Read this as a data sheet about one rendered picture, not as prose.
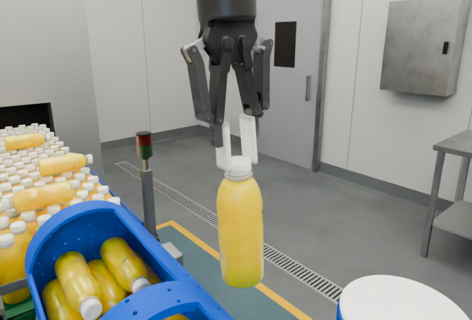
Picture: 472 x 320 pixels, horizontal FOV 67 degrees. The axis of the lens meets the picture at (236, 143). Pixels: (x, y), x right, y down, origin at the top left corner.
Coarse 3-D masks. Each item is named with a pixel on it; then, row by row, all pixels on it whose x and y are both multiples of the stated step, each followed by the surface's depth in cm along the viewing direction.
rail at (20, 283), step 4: (16, 280) 99; (20, 280) 100; (24, 280) 100; (4, 284) 98; (8, 284) 98; (12, 284) 98; (16, 284) 99; (20, 284) 100; (24, 284) 100; (0, 288) 97; (4, 288) 97; (8, 288) 98; (12, 288) 99; (16, 288) 99; (20, 288) 100; (4, 292) 98; (8, 292) 98; (12, 292) 99
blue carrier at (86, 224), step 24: (72, 216) 83; (96, 216) 92; (120, 216) 85; (48, 240) 86; (72, 240) 89; (96, 240) 93; (144, 240) 75; (48, 264) 87; (168, 264) 68; (144, 288) 58; (168, 288) 59; (192, 288) 61; (120, 312) 54; (144, 312) 53; (168, 312) 54; (192, 312) 77; (216, 312) 56
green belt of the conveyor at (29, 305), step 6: (30, 294) 105; (24, 300) 103; (30, 300) 103; (6, 306) 101; (12, 306) 101; (18, 306) 101; (24, 306) 101; (30, 306) 101; (6, 312) 99; (12, 312) 99; (18, 312) 99; (24, 312) 100; (30, 312) 101; (6, 318) 98; (18, 318) 99; (24, 318) 100; (30, 318) 101
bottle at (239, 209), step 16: (224, 176) 52; (240, 176) 50; (224, 192) 51; (240, 192) 50; (256, 192) 51; (224, 208) 51; (240, 208) 50; (256, 208) 51; (224, 224) 52; (240, 224) 51; (256, 224) 52; (224, 240) 53; (240, 240) 52; (256, 240) 53; (224, 256) 54; (240, 256) 52; (256, 256) 53; (224, 272) 55; (240, 272) 53; (256, 272) 54
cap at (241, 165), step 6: (234, 156) 53; (240, 156) 53; (246, 156) 52; (234, 162) 51; (240, 162) 51; (246, 162) 50; (234, 168) 50; (240, 168) 50; (246, 168) 50; (228, 174) 51; (234, 174) 50; (240, 174) 50; (246, 174) 51
